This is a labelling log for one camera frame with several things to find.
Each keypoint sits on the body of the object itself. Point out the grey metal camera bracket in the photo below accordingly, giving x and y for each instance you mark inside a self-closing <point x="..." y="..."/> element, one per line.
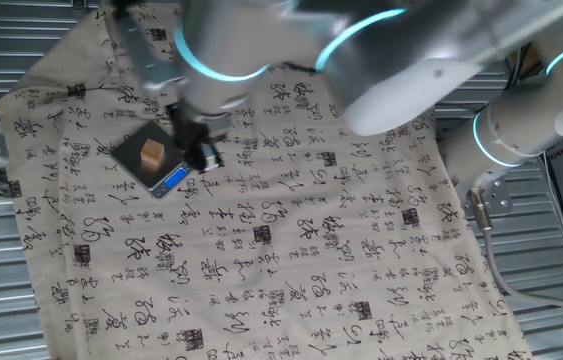
<point x="136" y="45"/>

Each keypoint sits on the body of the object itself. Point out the white Flexiv robot arm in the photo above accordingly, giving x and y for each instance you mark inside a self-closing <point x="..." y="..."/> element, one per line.
<point x="411" y="65"/>

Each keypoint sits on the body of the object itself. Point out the small wooden block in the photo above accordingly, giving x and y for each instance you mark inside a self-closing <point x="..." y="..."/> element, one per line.
<point x="152" y="152"/>

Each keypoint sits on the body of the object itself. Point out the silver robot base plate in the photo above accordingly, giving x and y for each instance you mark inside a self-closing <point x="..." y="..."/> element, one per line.
<point x="498" y="195"/>

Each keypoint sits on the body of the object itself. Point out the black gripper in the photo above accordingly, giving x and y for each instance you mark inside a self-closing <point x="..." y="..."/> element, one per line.
<point x="201" y="127"/>

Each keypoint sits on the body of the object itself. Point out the beige calligraphy print cloth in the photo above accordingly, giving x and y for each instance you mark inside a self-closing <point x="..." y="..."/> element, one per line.
<point x="286" y="260"/>

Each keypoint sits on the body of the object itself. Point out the silver digital pocket scale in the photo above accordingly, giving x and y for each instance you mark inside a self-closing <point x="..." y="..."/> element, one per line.
<point x="128" y="152"/>

